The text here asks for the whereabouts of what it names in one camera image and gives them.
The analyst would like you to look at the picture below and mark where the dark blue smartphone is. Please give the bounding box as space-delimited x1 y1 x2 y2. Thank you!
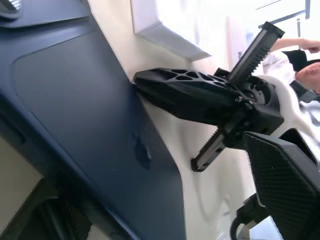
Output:
0 0 186 240

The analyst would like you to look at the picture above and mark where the lattice finger of the black right gripper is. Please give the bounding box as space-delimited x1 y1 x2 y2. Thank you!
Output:
134 66 236 91

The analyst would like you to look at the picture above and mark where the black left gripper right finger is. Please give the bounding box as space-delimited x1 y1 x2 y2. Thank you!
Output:
246 128 320 226

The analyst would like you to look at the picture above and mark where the white phone box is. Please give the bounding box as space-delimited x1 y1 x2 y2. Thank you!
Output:
131 0 214 62

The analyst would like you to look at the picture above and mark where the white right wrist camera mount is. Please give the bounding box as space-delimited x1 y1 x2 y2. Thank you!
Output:
246 74 320 161

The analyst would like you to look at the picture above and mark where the person in white shirt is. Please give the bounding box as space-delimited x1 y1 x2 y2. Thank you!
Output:
259 37 320 118

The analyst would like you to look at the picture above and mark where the smooth finger of the black right gripper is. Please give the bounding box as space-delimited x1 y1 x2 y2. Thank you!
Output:
136 80 242 126

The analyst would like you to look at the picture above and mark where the black cable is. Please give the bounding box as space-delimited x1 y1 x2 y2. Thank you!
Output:
230 216 253 240

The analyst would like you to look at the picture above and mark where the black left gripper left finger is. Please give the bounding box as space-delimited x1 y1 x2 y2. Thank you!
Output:
13 174 112 240

